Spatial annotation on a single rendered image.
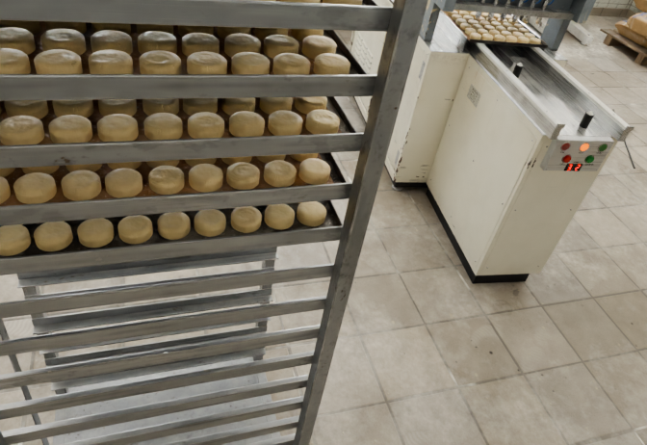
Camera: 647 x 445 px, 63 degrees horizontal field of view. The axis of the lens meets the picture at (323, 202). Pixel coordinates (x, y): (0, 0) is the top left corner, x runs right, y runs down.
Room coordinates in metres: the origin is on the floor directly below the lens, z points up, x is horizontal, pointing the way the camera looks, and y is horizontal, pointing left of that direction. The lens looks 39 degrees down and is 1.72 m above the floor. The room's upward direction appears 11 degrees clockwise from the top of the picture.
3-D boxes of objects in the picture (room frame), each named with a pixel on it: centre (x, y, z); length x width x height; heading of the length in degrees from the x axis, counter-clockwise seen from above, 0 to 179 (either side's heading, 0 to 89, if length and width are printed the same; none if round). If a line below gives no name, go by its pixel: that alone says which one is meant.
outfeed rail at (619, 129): (2.74, -0.75, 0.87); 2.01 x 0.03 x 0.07; 17
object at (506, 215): (2.11, -0.80, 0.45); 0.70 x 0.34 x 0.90; 17
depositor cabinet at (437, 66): (3.05, -0.51, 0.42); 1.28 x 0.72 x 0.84; 17
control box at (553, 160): (1.76, -0.90, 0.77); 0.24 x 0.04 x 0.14; 107
